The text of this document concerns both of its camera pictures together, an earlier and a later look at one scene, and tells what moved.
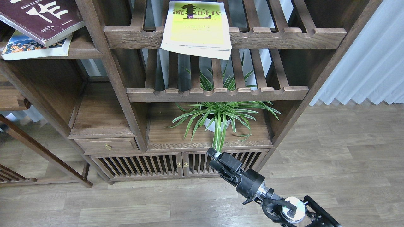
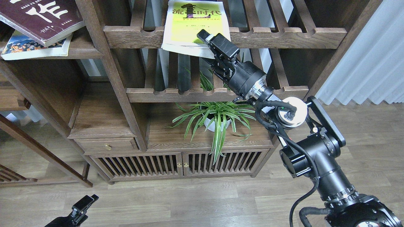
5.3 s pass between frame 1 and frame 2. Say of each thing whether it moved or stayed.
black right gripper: moved
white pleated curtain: stayed
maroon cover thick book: stayed
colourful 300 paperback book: stayed
